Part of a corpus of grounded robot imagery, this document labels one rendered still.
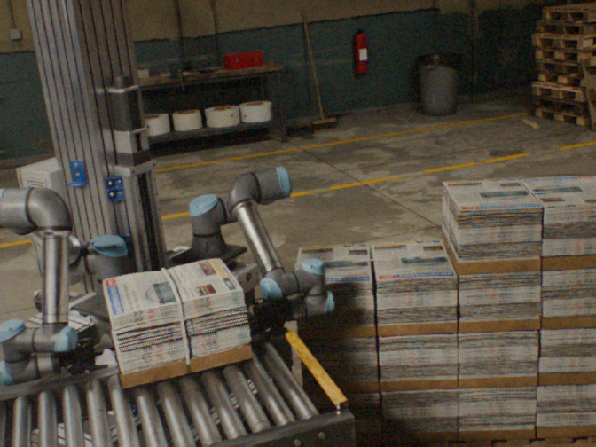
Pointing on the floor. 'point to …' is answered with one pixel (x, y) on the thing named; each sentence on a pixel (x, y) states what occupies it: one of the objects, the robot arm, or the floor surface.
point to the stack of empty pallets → (563, 62)
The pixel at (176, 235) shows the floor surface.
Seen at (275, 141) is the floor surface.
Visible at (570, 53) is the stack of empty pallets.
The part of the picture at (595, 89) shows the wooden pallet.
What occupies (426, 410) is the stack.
